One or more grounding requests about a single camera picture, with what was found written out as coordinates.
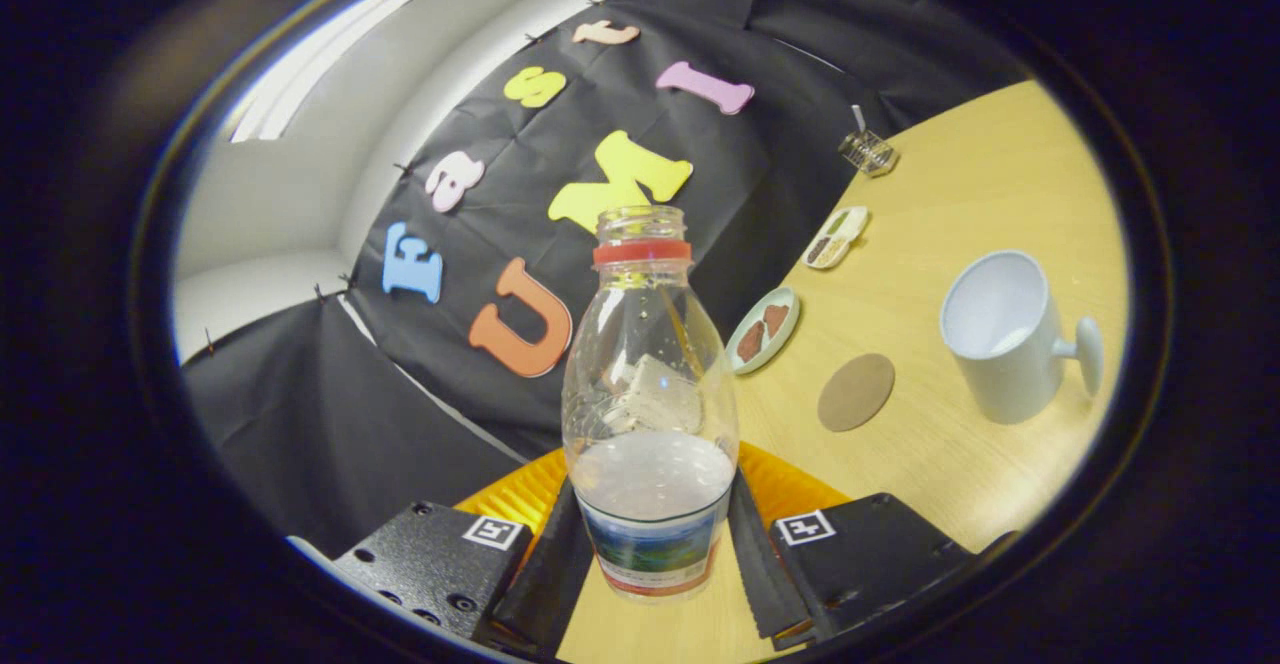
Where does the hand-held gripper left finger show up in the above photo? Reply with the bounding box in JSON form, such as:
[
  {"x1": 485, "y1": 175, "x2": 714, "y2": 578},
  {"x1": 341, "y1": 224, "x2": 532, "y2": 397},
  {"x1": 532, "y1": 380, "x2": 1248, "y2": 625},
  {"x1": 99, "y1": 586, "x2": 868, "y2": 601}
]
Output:
[{"x1": 335, "y1": 447, "x2": 601, "y2": 657}]

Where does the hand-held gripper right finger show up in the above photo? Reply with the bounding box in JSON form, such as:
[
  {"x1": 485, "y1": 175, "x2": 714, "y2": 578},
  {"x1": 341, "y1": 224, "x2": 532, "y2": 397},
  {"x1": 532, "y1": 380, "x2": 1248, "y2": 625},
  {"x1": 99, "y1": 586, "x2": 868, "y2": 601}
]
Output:
[{"x1": 728, "y1": 442, "x2": 1016, "y2": 650}]

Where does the brown round coaster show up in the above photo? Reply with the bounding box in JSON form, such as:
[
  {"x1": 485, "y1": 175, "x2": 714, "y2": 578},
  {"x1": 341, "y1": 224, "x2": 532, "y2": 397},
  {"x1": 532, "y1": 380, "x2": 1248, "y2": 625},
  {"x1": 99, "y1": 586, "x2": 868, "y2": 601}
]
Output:
[{"x1": 817, "y1": 353, "x2": 896, "y2": 433}]

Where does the long ceiling light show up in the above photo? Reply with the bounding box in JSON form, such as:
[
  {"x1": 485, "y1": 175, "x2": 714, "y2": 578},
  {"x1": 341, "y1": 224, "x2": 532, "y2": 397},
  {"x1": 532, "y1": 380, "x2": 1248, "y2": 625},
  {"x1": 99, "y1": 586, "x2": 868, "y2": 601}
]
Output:
[{"x1": 228, "y1": 0, "x2": 413, "y2": 143}]

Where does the pale green plate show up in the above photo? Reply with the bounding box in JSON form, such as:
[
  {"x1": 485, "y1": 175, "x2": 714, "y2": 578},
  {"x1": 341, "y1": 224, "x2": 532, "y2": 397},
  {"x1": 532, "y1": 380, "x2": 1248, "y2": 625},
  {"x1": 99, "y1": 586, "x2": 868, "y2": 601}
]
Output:
[{"x1": 725, "y1": 286, "x2": 801, "y2": 376}]

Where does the white cup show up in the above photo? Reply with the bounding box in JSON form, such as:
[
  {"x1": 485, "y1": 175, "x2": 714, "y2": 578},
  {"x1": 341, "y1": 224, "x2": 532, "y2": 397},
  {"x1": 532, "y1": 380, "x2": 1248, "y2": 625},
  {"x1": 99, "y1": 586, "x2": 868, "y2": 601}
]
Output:
[{"x1": 940, "y1": 249, "x2": 1106, "y2": 425}]

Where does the wooden table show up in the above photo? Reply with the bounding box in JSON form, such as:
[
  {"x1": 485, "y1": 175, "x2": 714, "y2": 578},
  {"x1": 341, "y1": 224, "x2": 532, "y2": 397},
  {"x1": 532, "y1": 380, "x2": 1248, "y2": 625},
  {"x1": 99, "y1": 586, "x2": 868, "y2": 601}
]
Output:
[{"x1": 555, "y1": 79, "x2": 1131, "y2": 664}]

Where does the clear plastic juice bottle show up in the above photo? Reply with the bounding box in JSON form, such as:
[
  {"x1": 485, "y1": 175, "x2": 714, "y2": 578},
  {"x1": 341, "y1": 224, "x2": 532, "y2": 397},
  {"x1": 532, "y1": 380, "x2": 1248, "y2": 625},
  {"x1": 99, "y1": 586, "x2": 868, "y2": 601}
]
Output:
[{"x1": 560, "y1": 206, "x2": 741, "y2": 602}]

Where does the small oval dish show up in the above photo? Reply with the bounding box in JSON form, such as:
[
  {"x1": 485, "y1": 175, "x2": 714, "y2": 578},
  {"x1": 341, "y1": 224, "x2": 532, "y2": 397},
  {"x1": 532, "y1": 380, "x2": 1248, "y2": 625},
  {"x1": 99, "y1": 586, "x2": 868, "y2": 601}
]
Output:
[{"x1": 801, "y1": 206, "x2": 869, "y2": 271}]

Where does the wire basket with spoon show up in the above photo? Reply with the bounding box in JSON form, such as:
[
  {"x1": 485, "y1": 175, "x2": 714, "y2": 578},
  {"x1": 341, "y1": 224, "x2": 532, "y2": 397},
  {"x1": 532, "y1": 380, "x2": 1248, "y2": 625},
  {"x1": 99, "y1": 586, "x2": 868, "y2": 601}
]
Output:
[{"x1": 838, "y1": 104, "x2": 898, "y2": 178}]

